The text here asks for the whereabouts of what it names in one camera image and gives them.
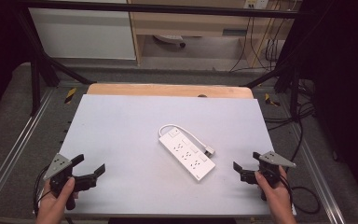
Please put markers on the white plug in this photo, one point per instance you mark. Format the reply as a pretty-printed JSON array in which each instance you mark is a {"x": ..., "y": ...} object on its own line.
[{"x": 210, "y": 151}]

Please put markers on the white cabinet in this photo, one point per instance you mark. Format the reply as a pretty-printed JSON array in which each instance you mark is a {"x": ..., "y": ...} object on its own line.
[{"x": 84, "y": 34}]

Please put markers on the person's right hand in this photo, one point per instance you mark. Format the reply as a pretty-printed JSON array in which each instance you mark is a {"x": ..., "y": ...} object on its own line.
[{"x": 279, "y": 202}]

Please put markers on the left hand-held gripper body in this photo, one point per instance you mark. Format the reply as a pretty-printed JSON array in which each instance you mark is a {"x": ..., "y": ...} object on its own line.
[{"x": 57, "y": 166}]

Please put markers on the grey power strip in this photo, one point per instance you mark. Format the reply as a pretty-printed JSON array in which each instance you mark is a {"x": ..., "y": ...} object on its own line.
[{"x": 169, "y": 39}]

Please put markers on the yellow black tape strip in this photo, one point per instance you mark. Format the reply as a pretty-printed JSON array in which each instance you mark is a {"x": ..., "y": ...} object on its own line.
[
  {"x": 70, "y": 95},
  {"x": 271, "y": 100}
]

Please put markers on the white wall socket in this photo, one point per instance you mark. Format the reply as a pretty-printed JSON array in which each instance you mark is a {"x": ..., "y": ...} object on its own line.
[{"x": 256, "y": 3}]

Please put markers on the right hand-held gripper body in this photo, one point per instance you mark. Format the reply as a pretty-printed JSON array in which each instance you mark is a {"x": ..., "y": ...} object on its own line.
[{"x": 273, "y": 160}]

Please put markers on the white power strip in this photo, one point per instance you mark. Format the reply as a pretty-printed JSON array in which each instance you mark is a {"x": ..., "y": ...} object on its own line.
[{"x": 186, "y": 154}]

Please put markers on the black metal frame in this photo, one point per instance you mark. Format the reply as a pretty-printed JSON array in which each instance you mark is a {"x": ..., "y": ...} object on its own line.
[{"x": 155, "y": 8}]

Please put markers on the person's left hand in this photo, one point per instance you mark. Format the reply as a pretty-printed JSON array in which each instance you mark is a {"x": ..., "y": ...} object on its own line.
[{"x": 51, "y": 208}]

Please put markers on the black curtain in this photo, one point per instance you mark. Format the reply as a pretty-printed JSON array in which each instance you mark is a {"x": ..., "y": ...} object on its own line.
[
  {"x": 345, "y": 77},
  {"x": 0, "y": 46}
]

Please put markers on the wooden table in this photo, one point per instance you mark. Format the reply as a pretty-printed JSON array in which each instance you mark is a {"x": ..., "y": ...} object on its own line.
[{"x": 167, "y": 90}]

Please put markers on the aluminium floor rail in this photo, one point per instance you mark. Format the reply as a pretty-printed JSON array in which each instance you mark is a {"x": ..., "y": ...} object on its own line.
[
  {"x": 320, "y": 177},
  {"x": 15, "y": 146}
]

